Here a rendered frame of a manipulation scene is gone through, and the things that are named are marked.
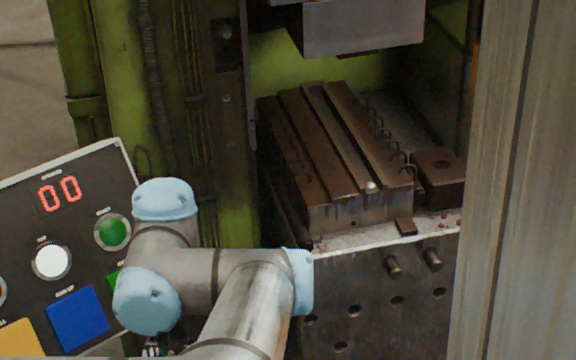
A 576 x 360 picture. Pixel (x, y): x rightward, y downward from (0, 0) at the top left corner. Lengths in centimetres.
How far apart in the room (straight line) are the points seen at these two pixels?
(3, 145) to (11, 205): 253
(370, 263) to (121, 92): 54
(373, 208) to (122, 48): 53
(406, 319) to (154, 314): 81
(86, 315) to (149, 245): 34
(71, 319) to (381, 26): 65
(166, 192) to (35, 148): 271
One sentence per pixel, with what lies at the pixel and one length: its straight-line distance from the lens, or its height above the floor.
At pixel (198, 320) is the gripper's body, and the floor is 107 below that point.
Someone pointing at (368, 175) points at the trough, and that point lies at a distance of 152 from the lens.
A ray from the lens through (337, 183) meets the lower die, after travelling 149.
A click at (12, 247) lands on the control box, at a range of 123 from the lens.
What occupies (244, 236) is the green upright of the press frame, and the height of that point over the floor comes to 83.
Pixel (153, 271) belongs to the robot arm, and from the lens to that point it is 90.
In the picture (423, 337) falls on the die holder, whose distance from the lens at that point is 168.
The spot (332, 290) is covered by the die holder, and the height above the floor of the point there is 83.
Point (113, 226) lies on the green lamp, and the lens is 126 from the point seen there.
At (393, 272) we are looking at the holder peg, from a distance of 147.
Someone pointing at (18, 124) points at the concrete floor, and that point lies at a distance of 389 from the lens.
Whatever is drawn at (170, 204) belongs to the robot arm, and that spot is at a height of 129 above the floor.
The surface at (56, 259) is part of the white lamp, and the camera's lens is 124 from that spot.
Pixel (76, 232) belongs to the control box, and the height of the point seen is 111.
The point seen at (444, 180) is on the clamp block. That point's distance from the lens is 153.
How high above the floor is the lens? 185
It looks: 35 degrees down
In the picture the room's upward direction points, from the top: 2 degrees counter-clockwise
